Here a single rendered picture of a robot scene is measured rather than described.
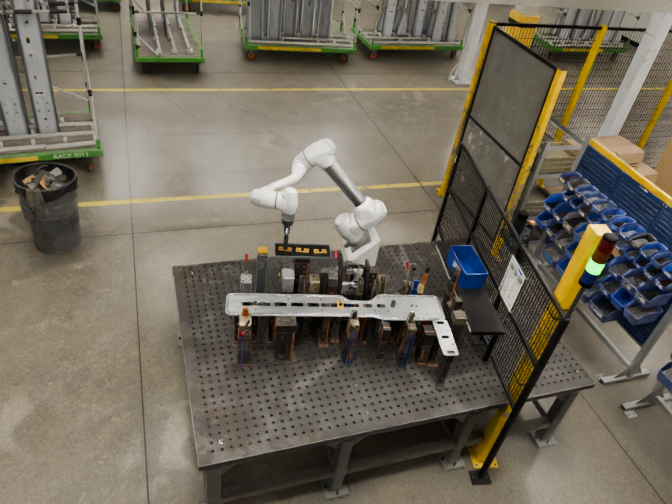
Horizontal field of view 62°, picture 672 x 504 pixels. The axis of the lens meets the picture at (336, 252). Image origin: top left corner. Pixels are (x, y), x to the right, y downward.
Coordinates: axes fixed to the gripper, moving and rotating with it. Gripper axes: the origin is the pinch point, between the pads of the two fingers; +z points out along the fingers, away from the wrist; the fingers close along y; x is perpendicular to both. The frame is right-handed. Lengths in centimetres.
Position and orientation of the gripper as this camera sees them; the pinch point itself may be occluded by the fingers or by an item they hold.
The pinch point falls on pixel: (285, 243)
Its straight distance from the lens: 359.3
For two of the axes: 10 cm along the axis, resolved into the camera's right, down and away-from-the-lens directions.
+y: 0.1, 6.2, -7.8
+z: -1.2, 7.8, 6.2
